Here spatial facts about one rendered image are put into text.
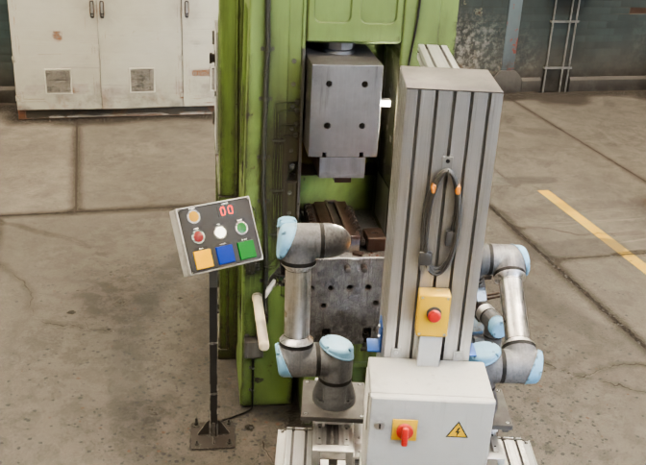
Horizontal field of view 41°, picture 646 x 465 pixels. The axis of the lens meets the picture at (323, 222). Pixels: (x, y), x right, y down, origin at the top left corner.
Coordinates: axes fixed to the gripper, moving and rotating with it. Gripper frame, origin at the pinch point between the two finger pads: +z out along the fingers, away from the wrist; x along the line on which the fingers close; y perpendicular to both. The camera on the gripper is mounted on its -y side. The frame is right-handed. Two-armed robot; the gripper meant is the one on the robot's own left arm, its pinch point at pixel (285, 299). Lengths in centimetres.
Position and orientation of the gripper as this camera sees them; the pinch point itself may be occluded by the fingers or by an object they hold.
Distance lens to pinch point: 346.7
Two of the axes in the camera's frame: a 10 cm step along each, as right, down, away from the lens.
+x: 10.0, 0.5, 0.1
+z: -0.5, 9.2, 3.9
